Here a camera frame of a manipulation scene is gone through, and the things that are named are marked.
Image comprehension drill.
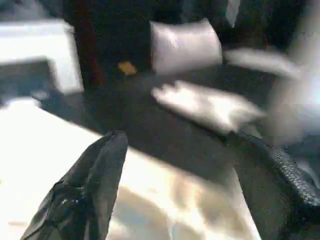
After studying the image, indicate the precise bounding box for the grey pillow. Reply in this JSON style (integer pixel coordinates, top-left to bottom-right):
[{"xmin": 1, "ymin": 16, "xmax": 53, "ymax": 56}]
[{"xmin": 149, "ymin": 17, "xmax": 223, "ymax": 76}]

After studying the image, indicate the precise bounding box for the white flat board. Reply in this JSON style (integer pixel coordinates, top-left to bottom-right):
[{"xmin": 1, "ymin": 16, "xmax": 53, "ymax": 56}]
[{"xmin": 224, "ymin": 47, "xmax": 301, "ymax": 78}]

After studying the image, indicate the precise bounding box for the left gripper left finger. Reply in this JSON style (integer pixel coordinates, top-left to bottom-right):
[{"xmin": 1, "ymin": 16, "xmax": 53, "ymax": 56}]
[{"xmin": 19, "ymin": 130, "xmax": 129, "ymax": 240}]

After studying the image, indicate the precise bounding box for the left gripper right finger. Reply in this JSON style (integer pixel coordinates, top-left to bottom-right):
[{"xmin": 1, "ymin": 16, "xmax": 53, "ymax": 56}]
[{"xmin": 226, "ymin": 132, "xmax": 320, "ymax": 240}]

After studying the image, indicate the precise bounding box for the white sideboard with glass doors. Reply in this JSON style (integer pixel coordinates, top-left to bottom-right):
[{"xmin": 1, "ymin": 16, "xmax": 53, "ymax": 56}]
[{"xmin": 0, "ymin": 19, "xmax": 85, "ymax": 93}]

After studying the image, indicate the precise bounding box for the white plastic table top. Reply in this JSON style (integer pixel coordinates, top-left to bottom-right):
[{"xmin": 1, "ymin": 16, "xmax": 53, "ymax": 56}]
[{"xmin": 0, "ymin": 97, "xmax": 263, "ymax": 240}]

